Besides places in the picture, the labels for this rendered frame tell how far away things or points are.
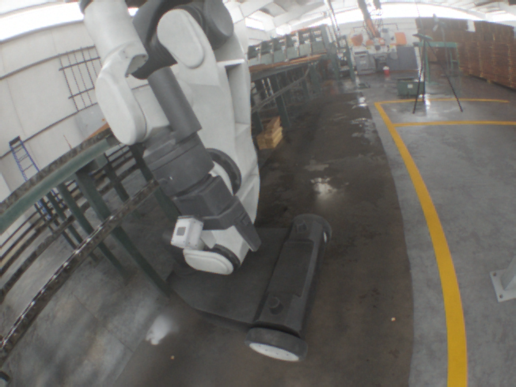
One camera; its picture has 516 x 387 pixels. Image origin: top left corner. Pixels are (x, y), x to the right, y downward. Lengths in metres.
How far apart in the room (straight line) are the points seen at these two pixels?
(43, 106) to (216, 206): 7.27
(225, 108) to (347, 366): 0.82
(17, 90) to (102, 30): 7.26
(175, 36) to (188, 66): 0.07
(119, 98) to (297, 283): 0.68
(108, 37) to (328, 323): 0.96
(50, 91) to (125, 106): 7.39
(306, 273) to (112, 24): 0.79
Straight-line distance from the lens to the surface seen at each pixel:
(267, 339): 0.66
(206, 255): 0.76
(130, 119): 0.28
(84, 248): 0.86
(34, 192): 0.78
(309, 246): 0.84
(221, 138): 0.49
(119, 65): 0.31
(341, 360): 0.82
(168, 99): 0.28
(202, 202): 0.31
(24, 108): 7.38
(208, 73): 0.44
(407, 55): 9.40
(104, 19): 0.37
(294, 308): 0.68
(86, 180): 0.95
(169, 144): 0.29
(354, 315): 0.88
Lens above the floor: 0.80
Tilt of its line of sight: 29 degrees down
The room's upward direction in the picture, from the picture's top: 20 degrees counter-clockwise
